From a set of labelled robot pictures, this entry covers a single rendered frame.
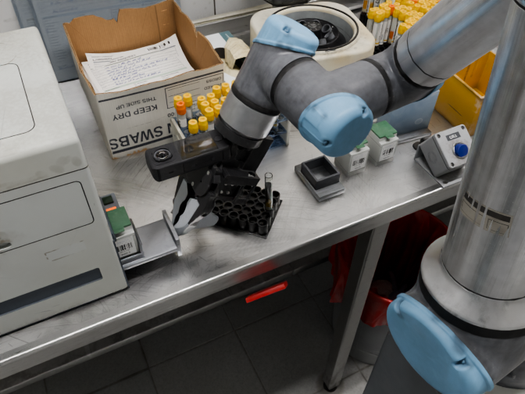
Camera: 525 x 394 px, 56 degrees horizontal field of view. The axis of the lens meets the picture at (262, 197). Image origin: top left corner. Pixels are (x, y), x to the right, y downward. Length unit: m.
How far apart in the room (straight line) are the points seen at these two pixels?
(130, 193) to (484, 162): 0.66
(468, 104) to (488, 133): 0.69
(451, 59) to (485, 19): 0.06
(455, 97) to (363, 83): 0.51
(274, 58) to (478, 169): 0.31
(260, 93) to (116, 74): 0.52
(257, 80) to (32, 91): 0.27
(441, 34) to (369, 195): 0.42
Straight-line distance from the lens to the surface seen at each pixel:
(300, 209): 0.87
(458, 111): 1.10
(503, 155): 0.38
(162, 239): 0.79
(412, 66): 0.61
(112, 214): 0.75
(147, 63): 1.13
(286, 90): 0.60
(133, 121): 0.95
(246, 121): 0.66
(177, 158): 0.68
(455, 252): 0.46
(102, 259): 0.72
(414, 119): 1.04
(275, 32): 0.63
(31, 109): 0.63
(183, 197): 0.76
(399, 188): 0.94
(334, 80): 0.59
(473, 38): 0.56
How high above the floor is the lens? 1.52
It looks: 47 degrees down
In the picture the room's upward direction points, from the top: 1 degrees clockwise
